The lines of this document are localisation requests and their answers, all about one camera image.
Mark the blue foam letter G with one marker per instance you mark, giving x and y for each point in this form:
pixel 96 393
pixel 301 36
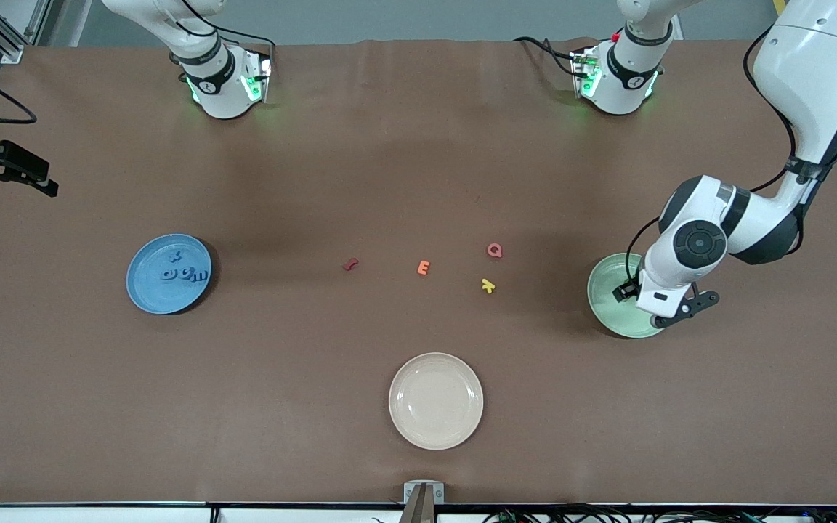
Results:
pixel 181 275

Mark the white table edge rail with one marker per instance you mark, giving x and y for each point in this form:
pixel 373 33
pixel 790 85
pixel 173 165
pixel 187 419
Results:
pixel 99 514

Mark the orange foam letter E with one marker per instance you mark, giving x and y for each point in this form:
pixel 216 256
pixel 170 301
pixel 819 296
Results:
pixel 423 268

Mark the pink foam letter Q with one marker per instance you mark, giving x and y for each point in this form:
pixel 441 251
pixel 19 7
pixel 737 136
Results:
pixel 490 252

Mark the beige plate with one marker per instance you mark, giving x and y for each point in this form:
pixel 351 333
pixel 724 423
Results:
pixel 436 401

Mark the blue foam letter a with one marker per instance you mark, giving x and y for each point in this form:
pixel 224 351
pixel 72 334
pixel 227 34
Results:
pixel 165 275

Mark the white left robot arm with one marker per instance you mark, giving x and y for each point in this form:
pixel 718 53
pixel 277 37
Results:
pixel 811 58

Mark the blue plate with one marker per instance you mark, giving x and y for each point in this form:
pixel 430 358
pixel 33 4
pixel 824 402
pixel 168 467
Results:
pixel 171 298

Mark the brown table cover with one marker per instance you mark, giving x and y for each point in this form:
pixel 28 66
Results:
pixel 317 399

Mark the aluminium frame profile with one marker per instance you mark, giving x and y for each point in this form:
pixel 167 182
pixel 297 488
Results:
pixel 11 52

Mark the yellow foam letter K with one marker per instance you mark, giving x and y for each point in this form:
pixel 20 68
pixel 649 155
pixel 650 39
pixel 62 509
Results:
pixel 488 286

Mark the red foam letter I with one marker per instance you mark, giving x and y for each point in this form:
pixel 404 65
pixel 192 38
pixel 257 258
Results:
pixel 350 264

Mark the green plate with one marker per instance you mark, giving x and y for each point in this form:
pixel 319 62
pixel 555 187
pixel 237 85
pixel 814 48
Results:
pixel 607 309

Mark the grey metal camera bracket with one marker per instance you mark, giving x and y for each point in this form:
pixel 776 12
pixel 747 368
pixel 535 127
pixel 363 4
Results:
pixel 423 497

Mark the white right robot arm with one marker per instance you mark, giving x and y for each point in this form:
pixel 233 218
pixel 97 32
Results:
pixel 222 94

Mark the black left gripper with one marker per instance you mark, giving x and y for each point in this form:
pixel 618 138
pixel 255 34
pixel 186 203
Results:
pixel 630 290

